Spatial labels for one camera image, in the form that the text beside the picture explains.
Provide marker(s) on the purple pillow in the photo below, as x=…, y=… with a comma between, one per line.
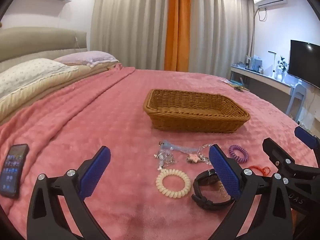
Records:
x=87, y=58

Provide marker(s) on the black smartphone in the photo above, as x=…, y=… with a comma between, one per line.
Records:
x=12, y=170

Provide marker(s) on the white desk lamp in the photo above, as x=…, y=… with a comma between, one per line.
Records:
x=274, y=59

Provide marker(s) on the small items on bed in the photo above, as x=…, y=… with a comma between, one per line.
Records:
x=235, y=86

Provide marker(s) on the books on desk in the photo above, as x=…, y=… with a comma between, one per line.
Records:
x=254, y=64

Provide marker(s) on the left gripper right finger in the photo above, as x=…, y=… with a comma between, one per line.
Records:
x=272, y=220

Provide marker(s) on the beige curtain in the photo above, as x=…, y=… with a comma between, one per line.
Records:
x=201, y=36

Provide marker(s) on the brown wicker basket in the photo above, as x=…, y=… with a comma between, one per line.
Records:
x=184, y=111

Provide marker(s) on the white floral pillow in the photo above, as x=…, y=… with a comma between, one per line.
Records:
x=28, y=72

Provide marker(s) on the beige folded quilt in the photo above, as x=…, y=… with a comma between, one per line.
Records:
x=28, y=94

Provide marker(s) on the beige headboard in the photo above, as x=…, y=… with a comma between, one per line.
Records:
x=21, y=44

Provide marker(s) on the pink star key charm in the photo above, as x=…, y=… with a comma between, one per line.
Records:
x=194, y=158

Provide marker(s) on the white wall desk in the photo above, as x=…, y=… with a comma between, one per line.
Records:
x=267, y=88

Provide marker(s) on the orange curtain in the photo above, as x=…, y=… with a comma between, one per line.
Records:
x=177, y=44

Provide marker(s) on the white flower vase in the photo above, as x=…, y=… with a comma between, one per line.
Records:
x=281, y=69

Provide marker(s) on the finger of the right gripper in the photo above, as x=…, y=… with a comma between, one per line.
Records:
x=309, y=140
x=279, y=157

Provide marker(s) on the black television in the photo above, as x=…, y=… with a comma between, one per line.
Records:
x=304, y=62

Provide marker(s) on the black smartwatch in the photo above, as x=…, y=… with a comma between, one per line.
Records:
x=209, y=192

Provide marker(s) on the pink bed blanket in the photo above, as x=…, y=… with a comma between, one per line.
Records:
x=69, y=126

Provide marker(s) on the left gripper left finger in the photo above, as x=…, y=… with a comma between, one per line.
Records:
x=46, y=219

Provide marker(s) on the light blue chair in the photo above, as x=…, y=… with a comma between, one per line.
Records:
x=298, y=91

